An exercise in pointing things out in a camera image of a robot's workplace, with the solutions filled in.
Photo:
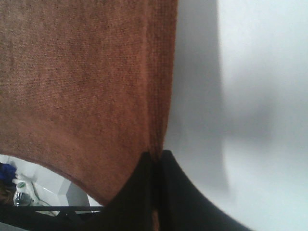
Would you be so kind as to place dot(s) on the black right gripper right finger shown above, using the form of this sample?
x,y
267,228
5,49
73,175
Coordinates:
x,y
182,207

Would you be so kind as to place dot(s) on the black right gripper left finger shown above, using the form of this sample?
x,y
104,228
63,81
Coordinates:
x,y
131,208

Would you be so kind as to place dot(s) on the brown towel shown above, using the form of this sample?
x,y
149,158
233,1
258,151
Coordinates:
x,y
85,86

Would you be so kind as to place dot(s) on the clear plastic water bottle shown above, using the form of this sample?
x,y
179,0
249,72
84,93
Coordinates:
x,y
21,197

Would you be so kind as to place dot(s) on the blue cloth in basket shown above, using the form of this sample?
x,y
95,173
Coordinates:
x,y
7,173

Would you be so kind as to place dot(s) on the black metal frame bar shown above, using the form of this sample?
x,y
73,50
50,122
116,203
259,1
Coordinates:
x,y
73,214

